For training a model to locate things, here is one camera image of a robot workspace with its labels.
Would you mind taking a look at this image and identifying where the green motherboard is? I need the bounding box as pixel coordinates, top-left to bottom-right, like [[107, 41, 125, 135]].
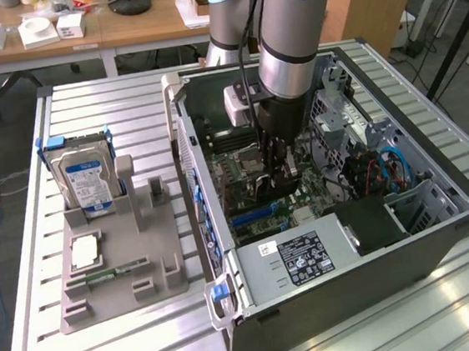
[[201, 106, 345, 249]]

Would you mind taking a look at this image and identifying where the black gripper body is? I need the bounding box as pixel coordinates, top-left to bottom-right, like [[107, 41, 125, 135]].
[[253, 91, 310, 149]]

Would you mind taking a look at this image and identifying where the long black expansion slot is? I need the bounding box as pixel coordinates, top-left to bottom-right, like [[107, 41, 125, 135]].
[[233, 219, 286, 240]]

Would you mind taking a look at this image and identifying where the low metal disk bay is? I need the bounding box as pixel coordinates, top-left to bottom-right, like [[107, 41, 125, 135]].
[[381, 175, 466, 239]]

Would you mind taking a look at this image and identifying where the black lamp base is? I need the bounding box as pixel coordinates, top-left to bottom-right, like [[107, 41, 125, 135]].
[[108, 0, 154, 18]]

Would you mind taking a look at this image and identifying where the grey power supply unit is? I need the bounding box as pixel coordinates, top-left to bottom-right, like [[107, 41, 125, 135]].
[[225, 210, 368, 307]]

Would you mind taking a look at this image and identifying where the silver CPU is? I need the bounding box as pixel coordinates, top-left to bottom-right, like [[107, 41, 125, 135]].
[[68, 236, 105, 271]]

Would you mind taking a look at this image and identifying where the blue expansion slot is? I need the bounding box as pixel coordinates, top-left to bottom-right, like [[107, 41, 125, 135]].
[[229, 205, 277, 228]]

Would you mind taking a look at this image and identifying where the wooden cabinet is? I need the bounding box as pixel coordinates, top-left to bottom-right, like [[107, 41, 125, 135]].
[[316, 0, 436, 65]]

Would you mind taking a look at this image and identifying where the black office chair base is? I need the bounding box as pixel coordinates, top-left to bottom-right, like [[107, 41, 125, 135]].
[[0, 68, 47, 121]]

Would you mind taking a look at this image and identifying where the black graphics card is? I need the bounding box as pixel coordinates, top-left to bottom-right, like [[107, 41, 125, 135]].
[[219, 168, 301, 212]]

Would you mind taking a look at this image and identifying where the blue wire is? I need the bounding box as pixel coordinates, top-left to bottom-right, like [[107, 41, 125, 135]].
[[376, 144, 414, 194]]

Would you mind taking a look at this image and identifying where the hard disk with blue carrier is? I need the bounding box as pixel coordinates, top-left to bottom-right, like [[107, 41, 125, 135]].
[[31, 123, 127, 227]]

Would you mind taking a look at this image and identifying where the white block with round bowl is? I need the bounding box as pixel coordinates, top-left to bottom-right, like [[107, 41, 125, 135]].
[[16, 13, 59, 52]]

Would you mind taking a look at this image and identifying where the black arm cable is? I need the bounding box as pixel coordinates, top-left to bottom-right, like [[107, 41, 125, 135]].
[[231, 0, 274, 108]]

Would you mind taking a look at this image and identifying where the wooden desk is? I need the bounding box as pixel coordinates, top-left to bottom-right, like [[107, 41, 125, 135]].
[[0, 0, 119, 90], [92, 0, 332, 69]]

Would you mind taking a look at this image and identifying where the black RAM slot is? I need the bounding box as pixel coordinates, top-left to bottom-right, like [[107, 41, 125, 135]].
[[205, 123, 256, 142], [209, 133, 260, 153]]

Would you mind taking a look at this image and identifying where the silver chipset heatsink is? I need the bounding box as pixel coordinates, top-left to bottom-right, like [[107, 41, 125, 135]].
[[294, 205, 320, 223]]

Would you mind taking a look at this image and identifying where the black slanted pole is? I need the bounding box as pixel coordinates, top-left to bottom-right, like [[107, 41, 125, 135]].
[[416, 0, 469, 102]]

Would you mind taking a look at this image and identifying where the black power adapter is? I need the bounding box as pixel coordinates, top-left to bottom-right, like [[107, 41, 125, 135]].
[[403, 39, 425, 59]]

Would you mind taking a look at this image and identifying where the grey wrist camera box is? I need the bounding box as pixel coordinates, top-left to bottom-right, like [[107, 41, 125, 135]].
[[221, 80, 271, 128]]

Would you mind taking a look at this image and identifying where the open black PC case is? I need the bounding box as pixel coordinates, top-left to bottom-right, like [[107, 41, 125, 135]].
[[158, 31, 469, 351]]

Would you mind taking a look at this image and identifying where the CPU socket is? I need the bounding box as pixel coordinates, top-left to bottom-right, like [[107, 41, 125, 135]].
[[231, 144, 265, 177]]

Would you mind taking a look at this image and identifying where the grey printed parts rack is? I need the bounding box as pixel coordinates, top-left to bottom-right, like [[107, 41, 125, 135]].
[[42, 149, 195, 338]]

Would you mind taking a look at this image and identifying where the red wire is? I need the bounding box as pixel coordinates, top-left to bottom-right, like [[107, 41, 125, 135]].
[[362, 158, 385, 196]]

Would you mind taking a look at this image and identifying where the small white box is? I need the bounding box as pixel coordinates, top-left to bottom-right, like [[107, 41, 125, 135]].
[[54, 10, 88, 41]]

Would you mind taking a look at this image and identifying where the tall metal drive cage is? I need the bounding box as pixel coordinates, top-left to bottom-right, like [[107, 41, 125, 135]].
[[300, 51, 373, 186]]

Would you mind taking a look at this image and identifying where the blue case latch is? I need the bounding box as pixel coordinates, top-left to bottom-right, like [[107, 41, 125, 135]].
[[209, 283, 229, 303]]

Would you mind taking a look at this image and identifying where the green RAM stick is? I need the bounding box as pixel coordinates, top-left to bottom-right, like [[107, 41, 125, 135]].
[[80, 265, 138, 287]]

